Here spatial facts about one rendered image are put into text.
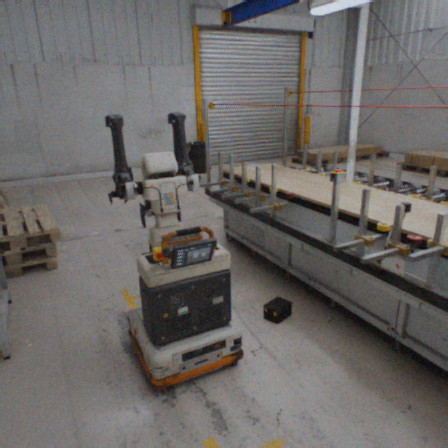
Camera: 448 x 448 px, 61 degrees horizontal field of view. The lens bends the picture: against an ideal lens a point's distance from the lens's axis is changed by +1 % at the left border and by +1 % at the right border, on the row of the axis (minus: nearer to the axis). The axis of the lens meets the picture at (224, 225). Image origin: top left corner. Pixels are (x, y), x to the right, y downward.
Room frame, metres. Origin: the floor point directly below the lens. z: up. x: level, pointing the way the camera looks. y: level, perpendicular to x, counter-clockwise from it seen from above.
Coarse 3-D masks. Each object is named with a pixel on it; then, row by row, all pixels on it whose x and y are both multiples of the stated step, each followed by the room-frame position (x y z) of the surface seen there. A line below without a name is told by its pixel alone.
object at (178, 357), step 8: (232, 336) 2.04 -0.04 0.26; (200, 344) 1.96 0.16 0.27; (208, 344) 1.97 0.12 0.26; (216, 344) 1.99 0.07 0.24; (224, 344) 2.02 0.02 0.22; (232, 344) 2.04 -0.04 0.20; (176, 352) 1.89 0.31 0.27; (184, 352) 1.89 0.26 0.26; (192, 352) 1.92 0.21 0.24; (200, 352) 1.94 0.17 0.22; (208, 352) 1.97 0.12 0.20; (176, 360) 1.87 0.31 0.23; (184, 360) 1.89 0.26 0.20
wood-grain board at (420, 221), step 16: (240, 176) 4.06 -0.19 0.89; (288, 176) 3.94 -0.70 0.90; (304, 176) 3.92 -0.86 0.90; (320, 176) 3.90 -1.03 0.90; (304, 192) 3.23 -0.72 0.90; (320, 192) 3.21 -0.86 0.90; (352, 192) 3.19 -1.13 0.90; (384, 192) 3.16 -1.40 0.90; (352, 208) 2.70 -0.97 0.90; (384, 208) 2.68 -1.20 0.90; (416, 208) 2.66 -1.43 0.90; (432, 208) 2.65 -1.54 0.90; (416, 224) 2.31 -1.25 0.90; (432, 224) 2.30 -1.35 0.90
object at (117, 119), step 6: (114, 120) 2.47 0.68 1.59; (120, 120) 2.48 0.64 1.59; (114, 126) 2.46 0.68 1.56; (120, 126) 2.48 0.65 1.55; (114, 132) 2.48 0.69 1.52; (120, 132) 2.47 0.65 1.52; (120, 138) 2.46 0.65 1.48; (120, 144) 2.45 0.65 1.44; (120, 150) 2.44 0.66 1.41; (120, 156) 2.43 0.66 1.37; (120, 162) 2.43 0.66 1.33; (126, 162) 2.44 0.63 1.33; (120, 168) 2.42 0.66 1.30; (126, 168) 2.44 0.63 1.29; (120, 180) 2.40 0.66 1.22
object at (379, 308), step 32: (224, 192) 4.42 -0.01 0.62; (224, 224) 4.44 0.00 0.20; (320, 224) 2.92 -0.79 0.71; (352, 224) 2.62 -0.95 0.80; (256, 256) 3.83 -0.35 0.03; (288, 256) 3.29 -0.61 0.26; (320, 288) 2.87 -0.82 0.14; (352, 288) 2.61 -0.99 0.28; (384, 320) 2.33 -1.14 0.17; (416, 320) 2.12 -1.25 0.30; (416, 352) 2.08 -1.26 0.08
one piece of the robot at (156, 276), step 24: (168, 240) 1.98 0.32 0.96; (144, 264) 1.99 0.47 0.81; (168, 264) 1.97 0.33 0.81; (216, 264) 2.09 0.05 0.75; (144, 288) 1.98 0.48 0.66; (168, 288) 1.95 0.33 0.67; (192, 288) 2.02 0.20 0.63; (216, 288) 2.09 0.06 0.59; (144, 312) 2.04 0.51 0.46; (168, 312) 1.94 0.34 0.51; (192, 312) 2.01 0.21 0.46; (216, 312) 2.09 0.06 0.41; (168, 336) 1.94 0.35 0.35
